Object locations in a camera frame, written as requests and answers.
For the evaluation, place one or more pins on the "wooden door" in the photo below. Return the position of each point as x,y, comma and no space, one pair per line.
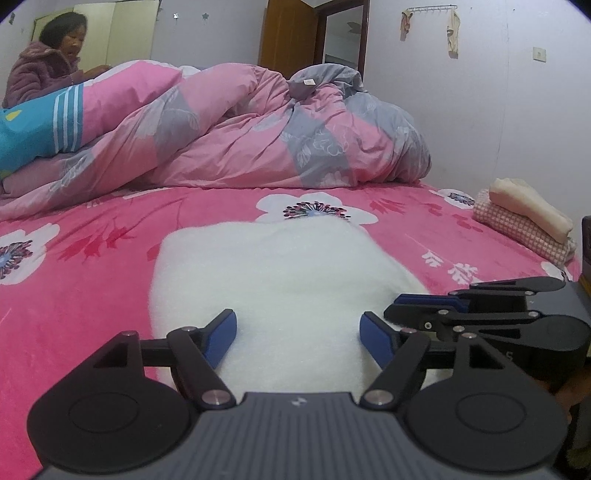
288,37

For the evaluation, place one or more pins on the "wall switch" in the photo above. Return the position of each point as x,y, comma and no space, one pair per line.
539,53

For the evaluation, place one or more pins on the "checked folded cloth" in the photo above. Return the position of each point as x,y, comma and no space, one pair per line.
517,226

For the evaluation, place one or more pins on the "pale wardrobe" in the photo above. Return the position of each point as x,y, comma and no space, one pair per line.
129,27

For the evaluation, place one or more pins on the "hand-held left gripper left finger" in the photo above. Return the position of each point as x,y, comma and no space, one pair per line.
224,334

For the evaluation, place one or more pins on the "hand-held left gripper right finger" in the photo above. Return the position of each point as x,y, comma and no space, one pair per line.
376,339

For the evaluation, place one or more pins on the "cream folded cloth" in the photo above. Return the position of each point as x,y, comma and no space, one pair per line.
531,205

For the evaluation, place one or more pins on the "pink grey quilt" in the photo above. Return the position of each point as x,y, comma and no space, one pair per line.
240,134

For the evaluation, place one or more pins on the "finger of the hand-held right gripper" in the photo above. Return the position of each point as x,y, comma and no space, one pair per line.
429,301
411,316

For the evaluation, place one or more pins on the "white deer-embroidered sweater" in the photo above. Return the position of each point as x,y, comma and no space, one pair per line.
286,286

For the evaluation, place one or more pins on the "pink floral bed sheet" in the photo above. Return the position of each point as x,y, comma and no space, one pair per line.
83,286

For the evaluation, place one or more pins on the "small hanging cloth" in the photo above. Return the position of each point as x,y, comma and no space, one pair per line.
406,25

